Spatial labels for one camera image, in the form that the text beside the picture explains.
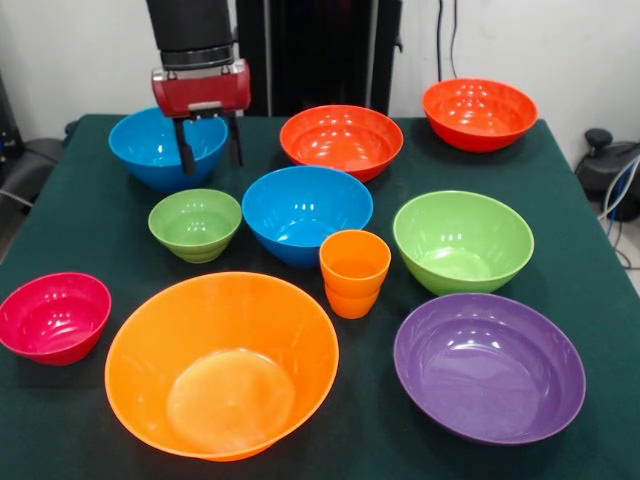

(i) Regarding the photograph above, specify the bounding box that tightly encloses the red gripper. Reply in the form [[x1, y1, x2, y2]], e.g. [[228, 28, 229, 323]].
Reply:
[[151, 58, 252, 176]]

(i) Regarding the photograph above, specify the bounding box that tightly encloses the blue plastic bowl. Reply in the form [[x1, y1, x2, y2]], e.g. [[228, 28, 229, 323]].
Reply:
[[241, 165, 375, 269], [108, 106, 229, 194]]

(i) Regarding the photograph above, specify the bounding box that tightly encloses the small green plastic bowl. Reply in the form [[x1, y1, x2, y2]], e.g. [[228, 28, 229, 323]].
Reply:
[[147, 188, 244, 265]]

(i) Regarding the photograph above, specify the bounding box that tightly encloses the red-orange plastic bowl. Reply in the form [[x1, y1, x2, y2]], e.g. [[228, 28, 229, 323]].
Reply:
[[422, 77, 540, 154], [279, 104, 405, 184]]

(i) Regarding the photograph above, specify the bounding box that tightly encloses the dark green table cloth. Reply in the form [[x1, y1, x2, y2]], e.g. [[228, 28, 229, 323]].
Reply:
[[0, 113, 640, 480]]

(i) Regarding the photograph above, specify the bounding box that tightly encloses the orange plastic cup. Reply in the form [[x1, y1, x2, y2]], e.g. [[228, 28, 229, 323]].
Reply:
[[324, 282, 381, 320], [319, 229, 392, 297]]

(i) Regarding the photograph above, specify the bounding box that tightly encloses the dark grey chair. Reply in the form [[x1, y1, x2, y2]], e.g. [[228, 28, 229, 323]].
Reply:
[[0, 137, 66, 201]]

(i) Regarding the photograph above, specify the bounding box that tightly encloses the large orange plastic bowl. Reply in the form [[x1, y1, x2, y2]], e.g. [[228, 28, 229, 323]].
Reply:
[[104, 271, 341, 463]]

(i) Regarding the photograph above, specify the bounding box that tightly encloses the black equipment rack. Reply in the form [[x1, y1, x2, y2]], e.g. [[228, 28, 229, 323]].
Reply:
[[0, 74, 24, 186]]

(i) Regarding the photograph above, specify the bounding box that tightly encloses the pink plastic bowl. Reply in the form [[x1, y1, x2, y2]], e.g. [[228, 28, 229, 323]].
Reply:
[[0, 271, 113, 367]]

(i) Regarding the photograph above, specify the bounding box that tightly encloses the large green plastic bowl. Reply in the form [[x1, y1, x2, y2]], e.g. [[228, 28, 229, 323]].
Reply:
[[392, 189, 536, 297]]

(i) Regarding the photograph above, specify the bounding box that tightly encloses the purple plastic bowl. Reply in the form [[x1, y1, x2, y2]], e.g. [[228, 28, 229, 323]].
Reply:
[[393, 292, 587, 446]]

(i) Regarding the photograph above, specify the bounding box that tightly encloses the black office chair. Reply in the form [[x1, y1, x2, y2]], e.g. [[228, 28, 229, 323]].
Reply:
[[574, 128, 640, 222]]

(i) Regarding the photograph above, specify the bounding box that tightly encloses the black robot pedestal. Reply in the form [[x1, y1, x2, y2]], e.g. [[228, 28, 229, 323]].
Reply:
[[234, 0, 404, 118]]

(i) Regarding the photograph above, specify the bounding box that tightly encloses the grey cable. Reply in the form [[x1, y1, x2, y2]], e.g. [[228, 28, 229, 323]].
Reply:
[[0, 188, 35, 207]]

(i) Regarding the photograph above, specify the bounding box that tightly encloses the black wall cable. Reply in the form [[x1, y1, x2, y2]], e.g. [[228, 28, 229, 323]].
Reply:
[[436, 0, 446, 84], [449, 0, 460, 79]]

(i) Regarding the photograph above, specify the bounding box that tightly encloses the blue and white cable bundle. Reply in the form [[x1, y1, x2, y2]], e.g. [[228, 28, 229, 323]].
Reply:
[[597, 154, 640, 271]]

